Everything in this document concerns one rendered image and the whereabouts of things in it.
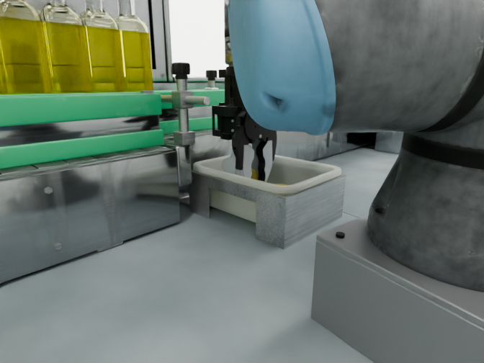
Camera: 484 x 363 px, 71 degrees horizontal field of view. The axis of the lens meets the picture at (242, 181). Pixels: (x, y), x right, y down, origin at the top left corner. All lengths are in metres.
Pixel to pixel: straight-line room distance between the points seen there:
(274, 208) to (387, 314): 0.23
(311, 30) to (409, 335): 0.23
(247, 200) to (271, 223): 0.06
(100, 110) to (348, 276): 0.37
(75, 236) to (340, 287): 0.34
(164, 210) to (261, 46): 0.40
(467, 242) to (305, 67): 0.18
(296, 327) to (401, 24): 0.28
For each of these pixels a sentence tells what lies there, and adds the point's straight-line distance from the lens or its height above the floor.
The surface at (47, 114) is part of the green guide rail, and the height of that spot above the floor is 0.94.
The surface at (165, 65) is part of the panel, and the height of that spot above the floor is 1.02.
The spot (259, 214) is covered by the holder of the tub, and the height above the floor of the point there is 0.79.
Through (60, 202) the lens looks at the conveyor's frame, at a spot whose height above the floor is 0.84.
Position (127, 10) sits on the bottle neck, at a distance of 0.68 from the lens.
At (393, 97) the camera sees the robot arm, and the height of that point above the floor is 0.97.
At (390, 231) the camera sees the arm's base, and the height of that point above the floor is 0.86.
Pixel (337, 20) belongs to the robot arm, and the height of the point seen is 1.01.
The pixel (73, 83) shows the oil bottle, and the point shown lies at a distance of 0.61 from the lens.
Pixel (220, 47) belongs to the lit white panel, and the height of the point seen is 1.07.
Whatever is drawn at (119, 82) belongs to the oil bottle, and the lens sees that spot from 0.64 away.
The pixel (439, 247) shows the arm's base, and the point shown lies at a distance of 0.29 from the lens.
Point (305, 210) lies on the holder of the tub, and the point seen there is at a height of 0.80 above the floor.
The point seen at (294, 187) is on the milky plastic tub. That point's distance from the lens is 0.48.
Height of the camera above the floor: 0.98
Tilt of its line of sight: 16 degrees down
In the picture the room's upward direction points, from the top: straight up
